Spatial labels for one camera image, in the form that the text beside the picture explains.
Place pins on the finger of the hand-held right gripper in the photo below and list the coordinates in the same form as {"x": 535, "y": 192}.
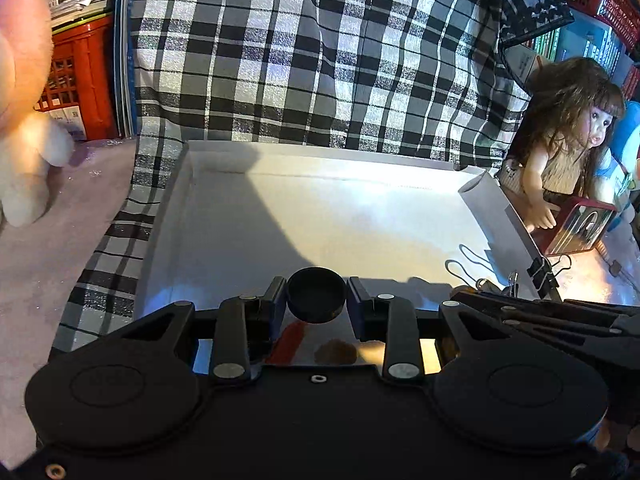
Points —
{"x": 610, "y": 308}
{"x": 540, "y": 307}

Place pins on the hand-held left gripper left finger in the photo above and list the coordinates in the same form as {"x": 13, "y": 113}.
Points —
{"x": 275, "y": 310}

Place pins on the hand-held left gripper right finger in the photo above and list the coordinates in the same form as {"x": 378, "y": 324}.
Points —
{"x": 356, "y": 310}

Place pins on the black round lid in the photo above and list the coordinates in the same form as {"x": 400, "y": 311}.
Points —
{"x": 316, "y": 295}

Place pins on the red plastic basket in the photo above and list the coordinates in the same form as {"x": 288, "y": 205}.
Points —
{"x": 615, "y": 5}

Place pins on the blue white cat plush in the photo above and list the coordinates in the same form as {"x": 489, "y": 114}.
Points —
{"x": 630, "y": 150}

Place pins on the black white plaid pillow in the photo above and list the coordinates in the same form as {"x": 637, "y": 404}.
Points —
{"x": 325, "y": 60}

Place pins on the row of books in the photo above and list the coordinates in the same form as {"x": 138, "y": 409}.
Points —
{"x": 590, "y": 45}

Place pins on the black binder clip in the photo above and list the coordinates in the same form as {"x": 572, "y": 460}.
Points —
{"x": 540, "y": 272}

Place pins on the pink white plush bunny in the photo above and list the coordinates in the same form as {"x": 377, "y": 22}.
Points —
{"x": 25, "y": 110}

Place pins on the red plastic crate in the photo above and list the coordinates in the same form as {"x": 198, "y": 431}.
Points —
{"x": 85, "y": 75}

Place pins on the red-cased smartphone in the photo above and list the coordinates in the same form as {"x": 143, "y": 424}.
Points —
{"x": 580, "y": 227}

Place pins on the white cardboard box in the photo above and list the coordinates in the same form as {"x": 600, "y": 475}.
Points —
{"x": 350, "y": 220}

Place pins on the brown-haired doll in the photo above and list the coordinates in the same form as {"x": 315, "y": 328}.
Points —
{"x": 565, "y": 160}

